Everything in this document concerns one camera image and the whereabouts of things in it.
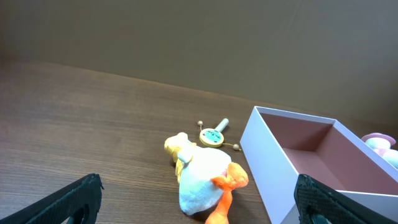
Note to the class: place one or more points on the pink hat doll figure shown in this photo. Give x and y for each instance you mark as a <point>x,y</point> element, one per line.
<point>381,144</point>

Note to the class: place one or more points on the wooden rattle drum toy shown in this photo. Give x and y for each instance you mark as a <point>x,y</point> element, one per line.
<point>213,137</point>

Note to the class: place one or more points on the white plush duck toy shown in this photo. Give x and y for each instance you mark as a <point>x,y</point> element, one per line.
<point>206,178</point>

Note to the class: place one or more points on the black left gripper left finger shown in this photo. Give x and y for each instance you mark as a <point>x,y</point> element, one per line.
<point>78,202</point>

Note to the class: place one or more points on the white box pink interior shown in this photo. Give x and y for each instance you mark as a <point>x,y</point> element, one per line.
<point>279,145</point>

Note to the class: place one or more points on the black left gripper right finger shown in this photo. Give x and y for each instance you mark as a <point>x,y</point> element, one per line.
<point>317,203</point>

